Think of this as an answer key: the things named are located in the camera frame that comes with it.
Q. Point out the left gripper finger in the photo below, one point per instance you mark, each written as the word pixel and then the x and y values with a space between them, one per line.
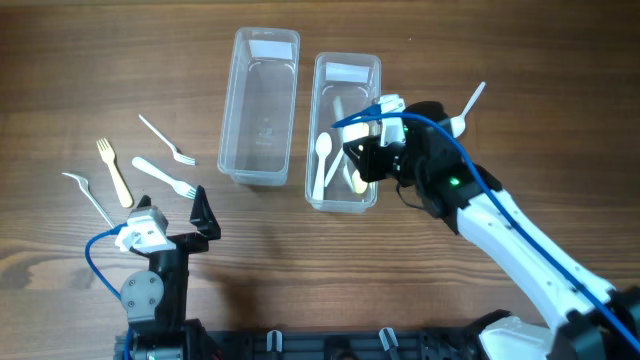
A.
pixel 202 216
pixel 144 201

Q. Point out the thin white plastic fork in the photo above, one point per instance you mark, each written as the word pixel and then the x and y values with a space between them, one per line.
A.
pixel 177 155

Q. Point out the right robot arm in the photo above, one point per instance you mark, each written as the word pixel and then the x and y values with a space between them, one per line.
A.
pixel 585 316

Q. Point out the cream yellow plastic fork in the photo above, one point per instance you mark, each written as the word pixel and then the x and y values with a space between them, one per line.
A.
pixel 108 156

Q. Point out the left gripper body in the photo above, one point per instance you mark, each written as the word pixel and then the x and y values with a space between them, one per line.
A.
pixel 186 244

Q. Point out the curved white plastic fork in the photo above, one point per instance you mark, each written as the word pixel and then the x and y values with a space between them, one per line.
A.
pixel 85 189

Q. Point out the thin-handled white spoon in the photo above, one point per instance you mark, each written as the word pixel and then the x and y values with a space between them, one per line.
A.
pixel 470 102

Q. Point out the white spoon pointing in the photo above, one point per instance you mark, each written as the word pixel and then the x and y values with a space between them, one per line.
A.
pixel 338 160

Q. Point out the cream yellow plastic spoon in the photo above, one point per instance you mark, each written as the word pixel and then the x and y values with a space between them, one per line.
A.
pixel 360 186

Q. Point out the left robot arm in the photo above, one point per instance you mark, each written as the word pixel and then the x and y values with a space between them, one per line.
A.
pixel 155 299

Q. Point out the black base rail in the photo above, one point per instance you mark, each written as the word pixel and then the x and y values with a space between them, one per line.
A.
pixel 325 345

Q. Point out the right clear plastic container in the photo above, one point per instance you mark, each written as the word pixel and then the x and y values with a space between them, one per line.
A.
pixel 356 78

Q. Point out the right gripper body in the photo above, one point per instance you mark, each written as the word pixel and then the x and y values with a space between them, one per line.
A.
pixel 384 161

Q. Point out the clear plastic container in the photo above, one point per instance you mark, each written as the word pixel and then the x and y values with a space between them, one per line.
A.
pixel 356 78
pixel 259 110

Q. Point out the wide-handled white plastic spoon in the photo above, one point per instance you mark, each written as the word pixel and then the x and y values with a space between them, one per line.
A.
pixel 323 148

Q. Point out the wide-handled white plastic fork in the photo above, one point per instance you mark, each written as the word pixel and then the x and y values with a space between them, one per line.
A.
pixel 180 187

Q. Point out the left clear plastic container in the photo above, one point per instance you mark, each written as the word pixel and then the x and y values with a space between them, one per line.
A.
pixel 259 110

